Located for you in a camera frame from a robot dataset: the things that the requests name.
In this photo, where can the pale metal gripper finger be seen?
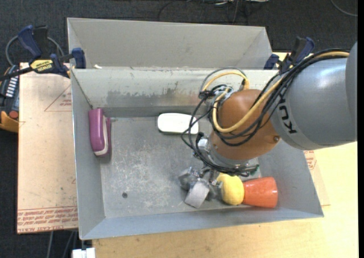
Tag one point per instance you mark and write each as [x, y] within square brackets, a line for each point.
[186, 177]
[216, 186]

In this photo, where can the yellow toy lemon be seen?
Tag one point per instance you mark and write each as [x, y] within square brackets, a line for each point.
[231, 191]

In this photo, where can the grey cylinder roll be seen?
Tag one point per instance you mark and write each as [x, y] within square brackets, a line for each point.
[196, 194]

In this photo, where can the grey metal bin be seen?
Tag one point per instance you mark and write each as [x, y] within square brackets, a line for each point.
[142, 166]

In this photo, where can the orange plastic cup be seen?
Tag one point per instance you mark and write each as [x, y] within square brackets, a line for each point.
[261, 193]

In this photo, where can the white flat oval soap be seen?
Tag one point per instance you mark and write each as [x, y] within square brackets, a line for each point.
[175, 123]

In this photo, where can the purple and white stapler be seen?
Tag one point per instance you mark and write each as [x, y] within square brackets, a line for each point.
[98, 130]

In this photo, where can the small white scrap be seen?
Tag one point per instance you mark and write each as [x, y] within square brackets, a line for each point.
[98, 66]

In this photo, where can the brown cardboard board, red print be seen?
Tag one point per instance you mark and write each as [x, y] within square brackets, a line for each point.
[45, 151]

